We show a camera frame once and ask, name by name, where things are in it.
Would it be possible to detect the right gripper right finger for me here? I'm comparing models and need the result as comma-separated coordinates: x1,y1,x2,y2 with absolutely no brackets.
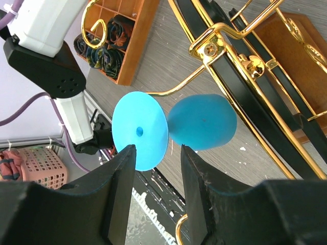
181,145,326,244

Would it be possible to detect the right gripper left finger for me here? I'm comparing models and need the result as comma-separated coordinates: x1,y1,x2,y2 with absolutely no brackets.
1,145,136,244

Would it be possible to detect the blue wine glass front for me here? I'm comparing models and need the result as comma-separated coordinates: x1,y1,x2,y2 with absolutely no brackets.
112,91,237,172

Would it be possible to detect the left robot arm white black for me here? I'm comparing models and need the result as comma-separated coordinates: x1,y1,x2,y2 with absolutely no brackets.
1,1,113,155

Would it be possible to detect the pink plastic basket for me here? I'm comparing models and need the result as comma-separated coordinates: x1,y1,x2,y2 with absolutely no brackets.
18,148,68,189

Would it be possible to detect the rolled green patterned tie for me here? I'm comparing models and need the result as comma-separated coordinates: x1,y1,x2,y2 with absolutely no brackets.
86,46,124,80

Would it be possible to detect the rolled dark tie upper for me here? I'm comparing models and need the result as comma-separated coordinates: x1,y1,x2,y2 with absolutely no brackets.
74,34,88,56

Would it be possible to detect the rolled dark floral tie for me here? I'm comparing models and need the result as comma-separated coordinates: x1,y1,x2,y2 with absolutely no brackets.
107,14,135,51

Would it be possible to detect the wooden compartment tray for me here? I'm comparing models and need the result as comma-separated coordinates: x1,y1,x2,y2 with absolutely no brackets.
81,0,159,86

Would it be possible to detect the gold wire wine glass rack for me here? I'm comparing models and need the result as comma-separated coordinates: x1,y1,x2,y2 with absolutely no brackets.
81,0,327,245

